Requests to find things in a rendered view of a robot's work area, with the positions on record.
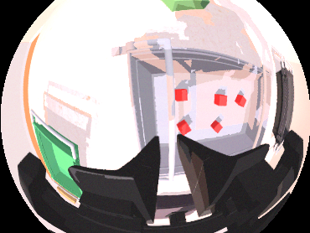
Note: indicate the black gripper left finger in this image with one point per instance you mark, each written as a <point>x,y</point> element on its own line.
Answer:
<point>136,181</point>

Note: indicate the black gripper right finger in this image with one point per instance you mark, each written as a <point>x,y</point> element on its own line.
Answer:
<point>210,173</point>

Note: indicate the small red block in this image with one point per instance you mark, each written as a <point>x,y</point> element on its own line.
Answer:
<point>220,99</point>
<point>181,95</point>
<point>183,127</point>
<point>240,100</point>
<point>216,126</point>

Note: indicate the green block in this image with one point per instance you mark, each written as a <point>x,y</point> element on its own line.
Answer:
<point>182,5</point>

